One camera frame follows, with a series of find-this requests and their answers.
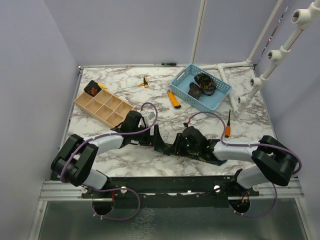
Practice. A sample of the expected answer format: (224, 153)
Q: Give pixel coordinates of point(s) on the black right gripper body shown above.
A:
(182, 145)

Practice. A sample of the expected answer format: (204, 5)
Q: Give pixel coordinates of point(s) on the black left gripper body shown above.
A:
(144, 138)

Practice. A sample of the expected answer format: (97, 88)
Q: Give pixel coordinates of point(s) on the blue yellow floral tie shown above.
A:
(169, 150)

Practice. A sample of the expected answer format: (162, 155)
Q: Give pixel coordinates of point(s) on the wooden compartment tray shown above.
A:
(104, 107)

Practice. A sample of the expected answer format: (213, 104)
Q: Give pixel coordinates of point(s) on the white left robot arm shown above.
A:
(74, 162)

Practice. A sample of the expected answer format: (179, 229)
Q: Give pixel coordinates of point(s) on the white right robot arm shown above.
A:
(272, 161)

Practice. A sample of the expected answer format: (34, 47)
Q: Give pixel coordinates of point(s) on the yellow utility knife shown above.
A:
(173, 100)

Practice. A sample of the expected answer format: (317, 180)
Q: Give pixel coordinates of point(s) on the folded dark patterned tie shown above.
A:
(195, 91)

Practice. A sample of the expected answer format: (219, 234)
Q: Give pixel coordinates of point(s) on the rolled dark orange-leaf tie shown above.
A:
(92, 88)

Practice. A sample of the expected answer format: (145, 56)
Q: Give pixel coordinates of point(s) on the light blue plastic basket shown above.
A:
(180, 88)

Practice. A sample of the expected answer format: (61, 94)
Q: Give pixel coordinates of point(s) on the green black marker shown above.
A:
(169, 64)

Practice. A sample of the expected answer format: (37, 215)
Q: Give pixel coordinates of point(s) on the white PVC pipe rack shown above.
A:
(250, 33)

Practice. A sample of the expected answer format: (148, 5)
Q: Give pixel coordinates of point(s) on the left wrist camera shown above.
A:
(149, 116)

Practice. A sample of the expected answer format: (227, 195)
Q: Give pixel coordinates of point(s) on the orange handled screwdriver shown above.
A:
(228, 126)

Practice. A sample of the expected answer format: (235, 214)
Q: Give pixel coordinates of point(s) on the yellow black wire stripper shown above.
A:
(145, 83)

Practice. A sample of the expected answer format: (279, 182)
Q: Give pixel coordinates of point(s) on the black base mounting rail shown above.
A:
(171, 192)

